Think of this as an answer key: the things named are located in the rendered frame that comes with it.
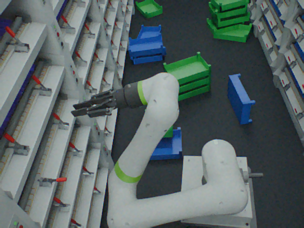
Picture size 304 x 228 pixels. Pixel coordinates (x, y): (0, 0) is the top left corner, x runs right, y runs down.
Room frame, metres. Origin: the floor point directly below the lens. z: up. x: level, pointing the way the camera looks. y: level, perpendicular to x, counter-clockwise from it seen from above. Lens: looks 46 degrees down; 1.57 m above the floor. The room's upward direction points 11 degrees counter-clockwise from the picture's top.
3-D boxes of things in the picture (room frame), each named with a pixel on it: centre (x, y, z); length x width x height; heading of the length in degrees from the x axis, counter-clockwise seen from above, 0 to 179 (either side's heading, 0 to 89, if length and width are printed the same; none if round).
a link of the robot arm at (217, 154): (0.65, -0.23, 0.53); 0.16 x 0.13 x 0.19; 177
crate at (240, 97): (1.42, -0.61, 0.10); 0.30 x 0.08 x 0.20; 179
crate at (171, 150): (1.21, 0.00, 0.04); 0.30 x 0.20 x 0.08; 81
